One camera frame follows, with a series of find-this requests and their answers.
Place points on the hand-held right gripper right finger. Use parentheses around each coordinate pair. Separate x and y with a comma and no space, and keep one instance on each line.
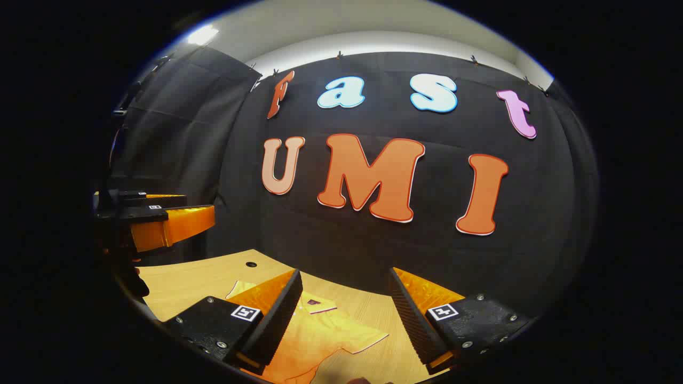
(411,320)

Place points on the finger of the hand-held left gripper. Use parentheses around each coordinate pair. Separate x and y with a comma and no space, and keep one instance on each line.
(139,200)
(176,224)

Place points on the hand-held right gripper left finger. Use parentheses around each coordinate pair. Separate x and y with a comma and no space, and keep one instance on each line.
(280,320)

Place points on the orange T-shirt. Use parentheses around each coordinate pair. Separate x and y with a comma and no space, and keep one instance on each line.
(320,330)

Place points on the ceiling light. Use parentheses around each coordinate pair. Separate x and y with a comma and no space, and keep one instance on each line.
(203,34)

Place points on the black camera on stand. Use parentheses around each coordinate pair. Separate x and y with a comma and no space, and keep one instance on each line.
(120,112)

